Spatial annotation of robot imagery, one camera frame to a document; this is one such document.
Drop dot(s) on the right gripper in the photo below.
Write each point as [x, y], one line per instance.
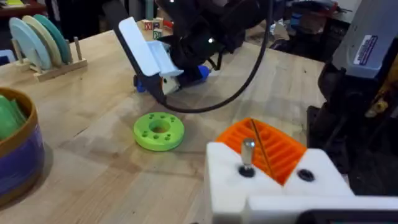
[199, 34]

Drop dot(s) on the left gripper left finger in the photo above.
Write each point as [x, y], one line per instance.
[224, 180]

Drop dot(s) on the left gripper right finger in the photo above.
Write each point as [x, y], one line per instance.
[317, 177]

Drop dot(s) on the blue electric screwdriver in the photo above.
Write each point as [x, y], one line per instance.
[203, 72]

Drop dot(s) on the silver screw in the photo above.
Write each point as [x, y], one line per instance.
[247, 149]

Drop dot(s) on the green disc with holes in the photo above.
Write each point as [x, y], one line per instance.
[149, 137]

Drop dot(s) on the heap of letter toy blocks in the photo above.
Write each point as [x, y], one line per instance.
[155, 28]

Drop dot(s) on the wooden peg rack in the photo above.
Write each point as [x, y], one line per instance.
[59, 70]

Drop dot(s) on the teal plate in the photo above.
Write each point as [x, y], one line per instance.
[59, 37]

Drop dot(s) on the cream plate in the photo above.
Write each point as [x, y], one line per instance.
[46, 40]

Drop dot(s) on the light blue plate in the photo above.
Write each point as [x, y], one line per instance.
[28, 43]

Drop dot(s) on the purple and brown toy tub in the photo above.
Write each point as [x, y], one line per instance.
[18, 161]

